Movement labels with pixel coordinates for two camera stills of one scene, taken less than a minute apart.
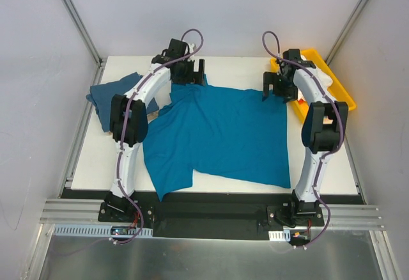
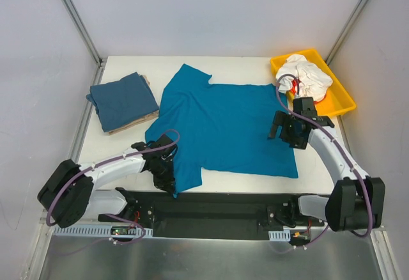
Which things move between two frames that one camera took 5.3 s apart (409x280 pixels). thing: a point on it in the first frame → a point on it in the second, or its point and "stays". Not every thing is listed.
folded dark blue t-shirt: (101, 94) stays
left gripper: (194, 73) → (167, 181)
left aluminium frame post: (101, 62) stays
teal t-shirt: (229, 132) stays
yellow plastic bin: (337, 90) stays
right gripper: (273, 82) → (284, 126)
